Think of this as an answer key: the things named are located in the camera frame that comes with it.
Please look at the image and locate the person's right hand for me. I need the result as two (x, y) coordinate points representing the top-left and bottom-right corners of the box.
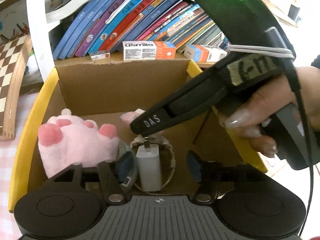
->
(217, 66), (319, 158)

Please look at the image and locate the pink plush paw toy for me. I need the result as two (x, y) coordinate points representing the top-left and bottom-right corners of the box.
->
(38, 108), (120, 178)

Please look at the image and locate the small white red box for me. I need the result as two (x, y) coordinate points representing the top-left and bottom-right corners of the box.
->
(89, 50), (111, 61)

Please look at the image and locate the wooden chessboard box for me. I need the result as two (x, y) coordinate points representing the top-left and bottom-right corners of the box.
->
(0, 35), (33, 141)

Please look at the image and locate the white orange toothpaste box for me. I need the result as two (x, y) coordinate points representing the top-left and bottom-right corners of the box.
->
(123, 41), (176, 61)

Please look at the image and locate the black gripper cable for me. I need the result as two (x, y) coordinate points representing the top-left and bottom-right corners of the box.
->
(226, 43), (316, 237)

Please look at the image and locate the yellow cardboard box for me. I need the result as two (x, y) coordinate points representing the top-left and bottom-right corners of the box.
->
(8, 60), (267, 211)

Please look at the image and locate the white charger adapter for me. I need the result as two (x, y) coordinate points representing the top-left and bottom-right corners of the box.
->
(136, 139), (162, 192)

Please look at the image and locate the row of leaning books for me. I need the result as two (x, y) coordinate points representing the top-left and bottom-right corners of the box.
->
(46, 0), (228, 60)

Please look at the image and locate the small orange white box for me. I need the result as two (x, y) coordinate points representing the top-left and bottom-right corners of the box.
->
(183, 44), (227, 63)

